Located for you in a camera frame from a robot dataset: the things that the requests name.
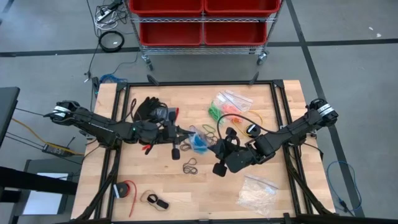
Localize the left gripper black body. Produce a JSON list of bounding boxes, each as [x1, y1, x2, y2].
[[136, 119, 180, 146]]

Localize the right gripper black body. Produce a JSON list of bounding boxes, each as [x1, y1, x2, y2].
[[223, 144, 261, 174]]

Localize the blue rubber bands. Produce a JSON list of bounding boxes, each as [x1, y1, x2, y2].
[[192, 133, 209, 154]]

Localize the stack of clear zip bags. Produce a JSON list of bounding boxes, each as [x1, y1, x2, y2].
[[235, 174, 280, 218]]

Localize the loose dark rubber bands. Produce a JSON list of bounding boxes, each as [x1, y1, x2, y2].
[[182, 157, 199, 175]]

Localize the black bundle with green edge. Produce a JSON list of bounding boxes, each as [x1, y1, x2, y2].
[[133, 96, 180, 124]]

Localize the small black box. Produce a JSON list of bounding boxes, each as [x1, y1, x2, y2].
[[91, 76, 101, 98]]

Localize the black round magnifier lamp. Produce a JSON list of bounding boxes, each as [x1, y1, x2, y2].
[[98, 30, 125, 53]]

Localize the white power strip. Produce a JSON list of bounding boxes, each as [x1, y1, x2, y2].
[[95, 8, 113, 22]]

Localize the grey cart with white sheet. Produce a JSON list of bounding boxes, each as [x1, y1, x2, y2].
[[9, 158, 77, 224]]

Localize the black beam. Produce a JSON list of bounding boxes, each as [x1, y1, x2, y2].
[[0, 166, 78, 196]]

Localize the black desk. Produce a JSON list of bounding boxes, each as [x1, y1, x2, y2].
[[0, 86, 21, 147]]

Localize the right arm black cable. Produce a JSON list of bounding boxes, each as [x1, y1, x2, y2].
[[216, 113, 268, 147]]

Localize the yellow cable coil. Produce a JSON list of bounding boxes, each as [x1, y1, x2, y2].
[[233, 110, 264, 138]]

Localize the black aluminium table frame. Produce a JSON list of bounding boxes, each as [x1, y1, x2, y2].
[[70, 79, 337, 224]]

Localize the black fin-shaped bracket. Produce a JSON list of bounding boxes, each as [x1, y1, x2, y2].
[[248, 71, 261, 86], [146, 73, 160, 86]]

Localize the red cable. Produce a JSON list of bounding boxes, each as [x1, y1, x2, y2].
[[123, 179, 138, 218]]

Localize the blue cable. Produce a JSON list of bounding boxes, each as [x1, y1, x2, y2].
[[99, 73, 129, 84], [325, 159, 364, 217]]

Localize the chrome wire shelf rack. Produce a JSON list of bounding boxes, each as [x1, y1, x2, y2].
[[124, 0, 285, 72]]

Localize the white coiled cable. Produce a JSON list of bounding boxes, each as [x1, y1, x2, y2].
[[94, 6, 121, 31]]

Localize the orange-yellow floor cable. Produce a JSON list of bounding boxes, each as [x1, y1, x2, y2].
[[11, 117, 85, 156]]

